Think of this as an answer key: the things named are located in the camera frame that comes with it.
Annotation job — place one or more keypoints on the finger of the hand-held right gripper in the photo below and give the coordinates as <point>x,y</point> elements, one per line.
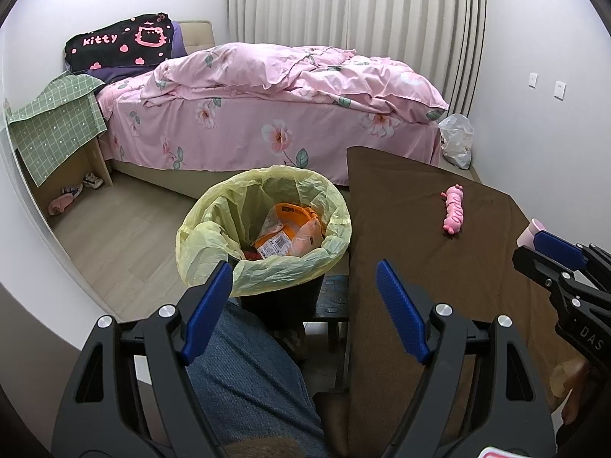
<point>558,248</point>
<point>539,267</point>

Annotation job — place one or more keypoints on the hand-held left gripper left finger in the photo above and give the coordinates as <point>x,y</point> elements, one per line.
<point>207,315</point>

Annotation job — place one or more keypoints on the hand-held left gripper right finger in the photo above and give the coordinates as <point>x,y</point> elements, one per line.
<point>401,315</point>

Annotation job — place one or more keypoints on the black waste bin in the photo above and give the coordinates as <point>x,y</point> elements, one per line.
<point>281,300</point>

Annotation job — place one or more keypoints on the orange snack wrapper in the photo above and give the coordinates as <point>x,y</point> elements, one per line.
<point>281,222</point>

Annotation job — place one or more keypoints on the yellow plastic bin liner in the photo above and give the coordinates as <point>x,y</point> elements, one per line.
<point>286,186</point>

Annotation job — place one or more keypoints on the person's right hand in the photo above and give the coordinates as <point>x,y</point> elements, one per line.
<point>568,374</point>

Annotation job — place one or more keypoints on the pink cup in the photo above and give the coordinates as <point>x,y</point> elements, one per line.
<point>530,233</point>

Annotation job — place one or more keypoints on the brown table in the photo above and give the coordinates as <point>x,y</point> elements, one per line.
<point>429,257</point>

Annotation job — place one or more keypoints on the dark wooden stool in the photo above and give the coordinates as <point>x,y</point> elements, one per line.
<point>334,296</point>

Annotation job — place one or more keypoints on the person's leg in jeans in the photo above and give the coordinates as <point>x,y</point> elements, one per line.
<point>248,381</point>

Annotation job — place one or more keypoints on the pink caterpillar toy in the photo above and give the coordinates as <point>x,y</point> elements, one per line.
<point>453,212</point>

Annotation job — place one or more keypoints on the pale orange wrapper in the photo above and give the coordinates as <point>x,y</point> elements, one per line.
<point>308,238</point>

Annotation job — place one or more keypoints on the white plastic bag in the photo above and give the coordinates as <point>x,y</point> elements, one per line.
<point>456,138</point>

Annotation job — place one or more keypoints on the white sneaker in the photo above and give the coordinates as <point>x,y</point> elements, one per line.
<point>93,180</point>
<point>72,190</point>

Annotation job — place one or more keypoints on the bed with pink floral sheet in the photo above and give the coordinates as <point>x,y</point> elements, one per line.
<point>238,138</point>

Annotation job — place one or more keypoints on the pink slipper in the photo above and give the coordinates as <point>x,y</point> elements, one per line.
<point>61,204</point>

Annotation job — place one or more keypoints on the green grid cloth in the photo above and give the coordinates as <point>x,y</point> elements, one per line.
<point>52,124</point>

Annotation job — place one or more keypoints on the pink floral duvet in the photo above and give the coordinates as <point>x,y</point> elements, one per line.
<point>286,71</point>

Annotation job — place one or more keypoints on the black Hello Kitty pillow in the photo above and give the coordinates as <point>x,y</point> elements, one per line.
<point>110,50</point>

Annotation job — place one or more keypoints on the white pleated curtain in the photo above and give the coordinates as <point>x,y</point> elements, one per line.
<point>382,9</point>

